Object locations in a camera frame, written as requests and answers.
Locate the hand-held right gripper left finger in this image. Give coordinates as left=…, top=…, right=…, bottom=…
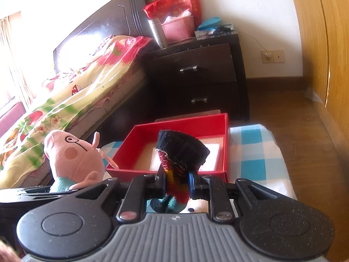
left=69, top=166, right=167, bottom=222

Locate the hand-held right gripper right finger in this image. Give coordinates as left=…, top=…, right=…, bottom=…
left=188, top=169, right=284, bottom=223

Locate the black red striped sock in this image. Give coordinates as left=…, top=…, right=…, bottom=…
left=147, top=129, right=210, bottom=214

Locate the red cardboard box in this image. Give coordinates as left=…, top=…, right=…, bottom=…
left=105, top=113, right=229, bottom=183

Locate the pink pig plush toy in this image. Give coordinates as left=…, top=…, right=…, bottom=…
left=44, top=130, right=105, bottom=193

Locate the blue white checkered cloth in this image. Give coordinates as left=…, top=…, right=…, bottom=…
left=101, top=123, right=298, bottom=213

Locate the pink bench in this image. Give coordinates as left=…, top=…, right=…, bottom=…
left=0, top=102, right=26, bottom=137

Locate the small nightstand drawer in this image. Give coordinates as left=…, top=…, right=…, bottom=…
left=153, top=81, right=241, bottom=115

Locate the mattress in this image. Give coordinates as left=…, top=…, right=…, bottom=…
left=19, top=67, right=148, bottom=189

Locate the floral quilt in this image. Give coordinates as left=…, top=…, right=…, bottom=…
left=0, top=34, right=153, bottom=189

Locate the dark wooden nightstand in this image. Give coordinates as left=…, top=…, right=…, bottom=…
left=143, top=31, right=250, bottom=122

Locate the large nightstand drawer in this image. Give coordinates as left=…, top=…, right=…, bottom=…
left=149, top=42, right=238, bottom=83

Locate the light curtain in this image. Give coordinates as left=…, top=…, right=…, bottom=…
left=0, top=11, right=36, bottom=110

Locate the steel thermos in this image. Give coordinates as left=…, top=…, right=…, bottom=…
left=148, top=19, right=168, bottom=49

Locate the pink plastic basket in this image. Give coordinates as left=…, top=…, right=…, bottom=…
left=161, top=16, right=195, bottom=44

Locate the clear plastic scrap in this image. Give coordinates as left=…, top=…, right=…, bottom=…
left=305, top=86, right=326, bottom=104

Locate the blue paper packet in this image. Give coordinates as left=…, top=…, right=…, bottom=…
left=198, top=16, right=222, bottom=30

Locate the dark wooden headboard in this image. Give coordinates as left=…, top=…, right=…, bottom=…
left=53, top=0, right=160, bottom=74

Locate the red plastic bag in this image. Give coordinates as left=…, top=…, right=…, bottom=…
left=144, top=0, right=202, bottom=32

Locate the wooden wardrobe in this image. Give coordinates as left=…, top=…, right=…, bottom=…
left=286, top=0, right=349, bottom=197

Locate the wall socket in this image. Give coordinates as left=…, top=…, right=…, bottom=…
left=261, top=50, right=285, bottom=64

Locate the thin charging cable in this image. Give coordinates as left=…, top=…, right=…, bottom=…
left=237, top=31, right=270, bottom=59

